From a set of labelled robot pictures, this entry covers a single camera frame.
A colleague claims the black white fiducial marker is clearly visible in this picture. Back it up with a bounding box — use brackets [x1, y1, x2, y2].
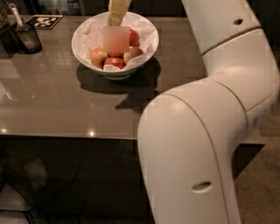
[27, 15, 63, 30]

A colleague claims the white paper bowl liner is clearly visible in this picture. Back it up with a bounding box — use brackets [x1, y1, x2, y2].
[80, 17, 157, 72]

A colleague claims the yellow-red apple right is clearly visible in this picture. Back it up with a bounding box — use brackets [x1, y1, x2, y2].
[123, 46, 143, 64]

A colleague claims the red apple front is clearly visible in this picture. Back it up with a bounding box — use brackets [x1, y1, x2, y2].
[103, 57, 125, 69]

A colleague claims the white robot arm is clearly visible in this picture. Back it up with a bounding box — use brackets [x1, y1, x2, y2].
[137, 0, 279, 224]

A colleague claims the white ceramic bowl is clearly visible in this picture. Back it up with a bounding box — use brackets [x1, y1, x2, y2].
[71, 11, 160, 81]

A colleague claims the yellow-red apple left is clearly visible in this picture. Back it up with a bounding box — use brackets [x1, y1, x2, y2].
[90, 47, 109, 68]

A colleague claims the black scoop with white handle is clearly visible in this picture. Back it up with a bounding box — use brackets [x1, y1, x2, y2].
[8, 3, 42, 54]

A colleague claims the yellow-red apple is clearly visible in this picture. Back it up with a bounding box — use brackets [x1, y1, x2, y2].
[90, 47, 109, 68]
[123, 46, 143, 64]

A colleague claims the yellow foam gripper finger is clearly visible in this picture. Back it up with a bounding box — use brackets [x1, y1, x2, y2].
[107, 0, 132, 26]

